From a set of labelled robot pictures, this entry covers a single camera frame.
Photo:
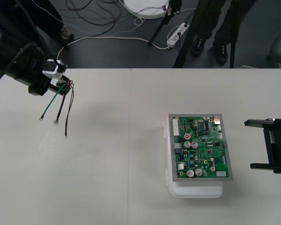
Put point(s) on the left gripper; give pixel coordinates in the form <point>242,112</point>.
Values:
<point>35,82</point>

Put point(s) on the white round base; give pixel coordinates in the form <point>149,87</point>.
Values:
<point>145,9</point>

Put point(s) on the white power strip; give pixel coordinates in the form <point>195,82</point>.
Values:
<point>175,36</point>

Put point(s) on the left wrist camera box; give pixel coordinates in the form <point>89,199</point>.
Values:
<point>52,68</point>

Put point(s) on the green circuit board grey frame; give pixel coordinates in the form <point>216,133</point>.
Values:
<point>201,150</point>

